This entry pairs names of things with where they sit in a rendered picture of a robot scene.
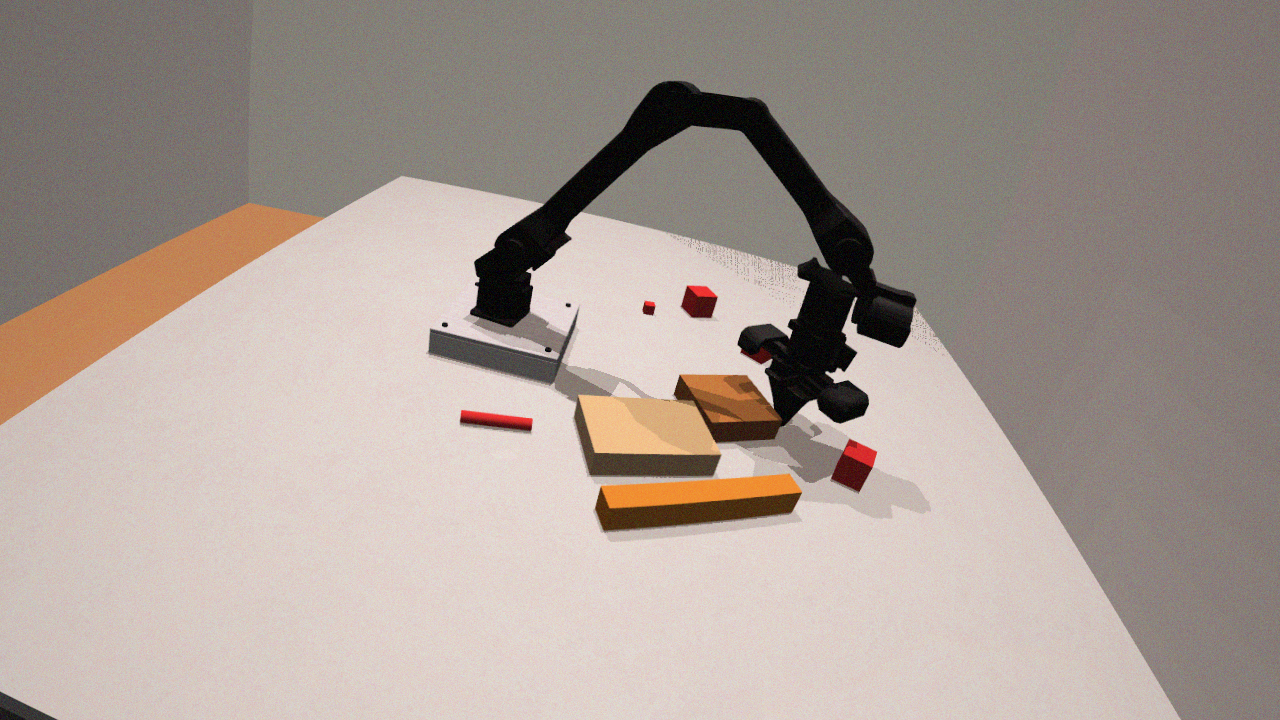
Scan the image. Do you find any red cylindrical rod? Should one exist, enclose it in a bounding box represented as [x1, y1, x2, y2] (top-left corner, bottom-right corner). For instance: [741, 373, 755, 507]
[460, 410, 532, 430]

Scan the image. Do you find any tan flat block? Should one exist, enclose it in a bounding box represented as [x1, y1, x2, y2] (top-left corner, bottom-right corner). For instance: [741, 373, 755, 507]
[573, 395, 722, 477]

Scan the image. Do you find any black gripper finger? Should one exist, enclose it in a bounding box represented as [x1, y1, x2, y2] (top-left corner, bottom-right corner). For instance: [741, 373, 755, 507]
[765, 366, 801, 414]
[780, 386, 818, 427]

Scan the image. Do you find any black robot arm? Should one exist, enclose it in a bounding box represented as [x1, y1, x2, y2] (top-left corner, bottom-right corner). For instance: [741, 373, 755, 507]
[470, 81, 916, 348]

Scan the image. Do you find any orange long rectangular bar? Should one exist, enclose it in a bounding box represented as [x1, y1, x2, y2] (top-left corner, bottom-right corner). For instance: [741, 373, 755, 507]
[595, 474, 803, 530]

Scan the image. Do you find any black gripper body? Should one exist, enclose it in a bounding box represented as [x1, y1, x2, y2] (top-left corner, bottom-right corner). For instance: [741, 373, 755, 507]
[739, 313, 869, 424]

